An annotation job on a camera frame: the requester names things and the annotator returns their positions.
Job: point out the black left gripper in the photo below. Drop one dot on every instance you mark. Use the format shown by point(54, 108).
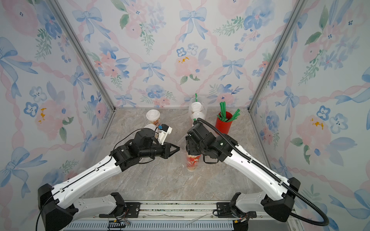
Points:
point(165, 149)

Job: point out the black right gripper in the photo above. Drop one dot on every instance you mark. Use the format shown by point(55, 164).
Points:
point(191, 148)

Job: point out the black-lid red cup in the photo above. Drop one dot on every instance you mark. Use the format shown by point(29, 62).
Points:
point(192, 162)

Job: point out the clear plastic carrier bag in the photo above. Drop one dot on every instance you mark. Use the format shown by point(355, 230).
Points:
point(202, 99)

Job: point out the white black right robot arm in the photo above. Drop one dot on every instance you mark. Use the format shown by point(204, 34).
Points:
point(274, 199)

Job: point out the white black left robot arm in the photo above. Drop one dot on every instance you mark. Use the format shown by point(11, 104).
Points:
point(62, 204)

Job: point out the red straw holder cup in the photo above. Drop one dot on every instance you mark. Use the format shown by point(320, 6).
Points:
point(222, 126)

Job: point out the front left white-lid cup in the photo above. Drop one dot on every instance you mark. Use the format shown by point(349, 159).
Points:
point(151, 126)

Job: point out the green wrapped straws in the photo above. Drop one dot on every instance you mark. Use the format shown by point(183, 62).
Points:
point(223, 114)

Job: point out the back left white-lid cup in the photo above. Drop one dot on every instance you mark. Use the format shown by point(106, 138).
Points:
point(153, 116)

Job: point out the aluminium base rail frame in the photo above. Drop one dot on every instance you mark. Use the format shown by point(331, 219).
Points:
point(181, 216)

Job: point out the right aluminium corner post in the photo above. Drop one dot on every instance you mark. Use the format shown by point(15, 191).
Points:
point(292, 20)

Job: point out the aluminium corner post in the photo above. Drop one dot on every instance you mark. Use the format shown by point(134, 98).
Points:
point(65, 24)
point(292, 20)

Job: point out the left aluminium corner post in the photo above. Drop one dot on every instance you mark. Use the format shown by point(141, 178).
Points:
point(65, 24)

